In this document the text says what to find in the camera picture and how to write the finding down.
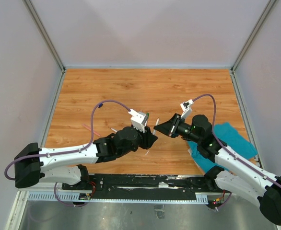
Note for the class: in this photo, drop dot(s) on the white cable duct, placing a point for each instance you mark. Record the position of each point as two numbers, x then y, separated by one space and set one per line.
134 197

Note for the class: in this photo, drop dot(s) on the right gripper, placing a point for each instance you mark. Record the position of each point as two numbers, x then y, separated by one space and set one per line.
169 128

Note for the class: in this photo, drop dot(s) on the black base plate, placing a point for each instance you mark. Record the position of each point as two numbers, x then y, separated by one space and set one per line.
153 183

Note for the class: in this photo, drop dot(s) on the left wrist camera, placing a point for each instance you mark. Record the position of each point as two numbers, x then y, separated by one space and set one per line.
137 120

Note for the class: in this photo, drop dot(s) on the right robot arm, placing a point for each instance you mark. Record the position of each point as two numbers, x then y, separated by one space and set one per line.
232 172

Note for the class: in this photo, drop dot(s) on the pink pen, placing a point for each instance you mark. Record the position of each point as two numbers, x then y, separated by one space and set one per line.
89 128

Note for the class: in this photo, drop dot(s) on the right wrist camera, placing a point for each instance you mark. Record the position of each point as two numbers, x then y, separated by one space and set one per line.
186 108

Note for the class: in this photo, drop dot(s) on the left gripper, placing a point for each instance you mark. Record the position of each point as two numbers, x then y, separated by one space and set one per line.
148 139

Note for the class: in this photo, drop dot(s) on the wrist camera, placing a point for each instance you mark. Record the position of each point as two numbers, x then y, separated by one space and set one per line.
137 120
186 108

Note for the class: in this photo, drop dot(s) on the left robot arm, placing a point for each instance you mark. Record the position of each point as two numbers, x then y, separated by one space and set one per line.
62 165

